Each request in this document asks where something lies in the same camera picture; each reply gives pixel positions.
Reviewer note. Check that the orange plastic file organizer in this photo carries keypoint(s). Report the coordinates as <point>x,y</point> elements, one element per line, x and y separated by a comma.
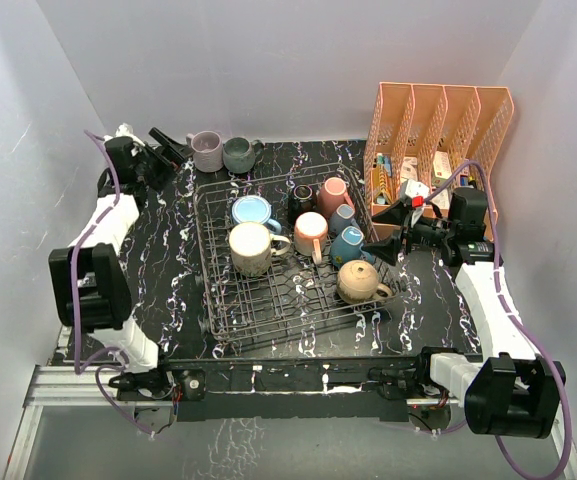
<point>424,132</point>

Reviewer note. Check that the tan brown mug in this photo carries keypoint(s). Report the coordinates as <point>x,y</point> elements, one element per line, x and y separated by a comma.
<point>358,282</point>

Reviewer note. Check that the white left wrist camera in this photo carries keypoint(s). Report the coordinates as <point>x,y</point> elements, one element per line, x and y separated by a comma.
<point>125,129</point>

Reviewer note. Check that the peach pink speckled mug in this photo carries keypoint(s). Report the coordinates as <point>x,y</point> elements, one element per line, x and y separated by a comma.
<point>310,233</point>

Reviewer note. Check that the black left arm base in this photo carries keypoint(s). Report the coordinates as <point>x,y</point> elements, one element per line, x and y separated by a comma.
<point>165,382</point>

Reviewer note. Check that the small grey-blue heart mug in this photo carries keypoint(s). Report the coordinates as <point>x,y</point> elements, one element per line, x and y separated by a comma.
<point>343,217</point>

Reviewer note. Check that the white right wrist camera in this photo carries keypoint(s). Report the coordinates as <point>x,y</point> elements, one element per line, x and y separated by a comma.
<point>414,193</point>

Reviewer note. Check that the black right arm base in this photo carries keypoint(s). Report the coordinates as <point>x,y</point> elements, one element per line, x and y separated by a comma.
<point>403,382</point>

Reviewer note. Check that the aluminium frame rail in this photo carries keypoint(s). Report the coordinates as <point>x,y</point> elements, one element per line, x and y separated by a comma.
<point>207,392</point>

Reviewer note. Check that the teal floral mug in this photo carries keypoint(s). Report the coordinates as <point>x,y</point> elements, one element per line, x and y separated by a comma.
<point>348,246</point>

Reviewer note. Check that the grey wire dish rack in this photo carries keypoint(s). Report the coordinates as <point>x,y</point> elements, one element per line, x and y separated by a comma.
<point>295,294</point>

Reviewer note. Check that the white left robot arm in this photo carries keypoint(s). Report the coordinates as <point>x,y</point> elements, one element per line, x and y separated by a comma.
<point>90,288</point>

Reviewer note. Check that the light blue mug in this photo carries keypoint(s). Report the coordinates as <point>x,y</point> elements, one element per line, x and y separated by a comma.
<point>254,208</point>

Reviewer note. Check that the white mug green inside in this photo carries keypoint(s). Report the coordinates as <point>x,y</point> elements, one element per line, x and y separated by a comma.
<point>253,246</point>

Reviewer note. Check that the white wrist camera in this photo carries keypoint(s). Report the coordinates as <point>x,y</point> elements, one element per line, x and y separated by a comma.
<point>125,129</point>
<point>414,193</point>

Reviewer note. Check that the lilac mug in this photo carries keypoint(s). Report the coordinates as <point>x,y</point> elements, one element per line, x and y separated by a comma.
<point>207,148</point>

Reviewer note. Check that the cream scalloped mug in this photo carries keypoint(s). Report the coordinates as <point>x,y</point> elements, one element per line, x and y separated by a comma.
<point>301,200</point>

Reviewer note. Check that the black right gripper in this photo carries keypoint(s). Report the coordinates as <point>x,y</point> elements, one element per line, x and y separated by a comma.
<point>386,250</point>

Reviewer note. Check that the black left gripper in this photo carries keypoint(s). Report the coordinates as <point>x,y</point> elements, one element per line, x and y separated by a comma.
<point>168,162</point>

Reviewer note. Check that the dark grey-green mug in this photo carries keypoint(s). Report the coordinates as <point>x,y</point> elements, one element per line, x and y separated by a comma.
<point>240,154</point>

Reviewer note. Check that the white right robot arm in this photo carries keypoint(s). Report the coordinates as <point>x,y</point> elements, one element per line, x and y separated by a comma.
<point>513,392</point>

